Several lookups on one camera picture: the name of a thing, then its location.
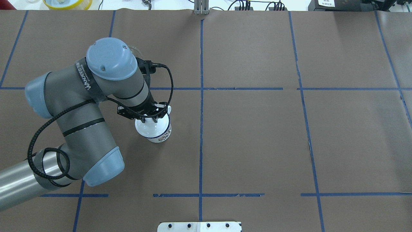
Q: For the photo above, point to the aluminium frame post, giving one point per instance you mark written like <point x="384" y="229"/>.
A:
<point x="201" y="7"/>

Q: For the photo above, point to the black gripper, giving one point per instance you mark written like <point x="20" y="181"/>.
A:
<point x="144" y="109"/>

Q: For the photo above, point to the clear glass funnel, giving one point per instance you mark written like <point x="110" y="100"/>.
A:
<point x="136" y="52"/>

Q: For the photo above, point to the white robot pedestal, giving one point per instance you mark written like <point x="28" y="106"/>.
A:
<point x="211" y="226"/>

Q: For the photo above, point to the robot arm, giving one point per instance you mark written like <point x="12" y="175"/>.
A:
<point x="76" y="143"/>

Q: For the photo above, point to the yellow rimmed bowl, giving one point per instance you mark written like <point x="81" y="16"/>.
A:
<point x="68" y="4"/>

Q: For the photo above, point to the white enamel mug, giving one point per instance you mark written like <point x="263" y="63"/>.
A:
<point x="159" y="133"/>

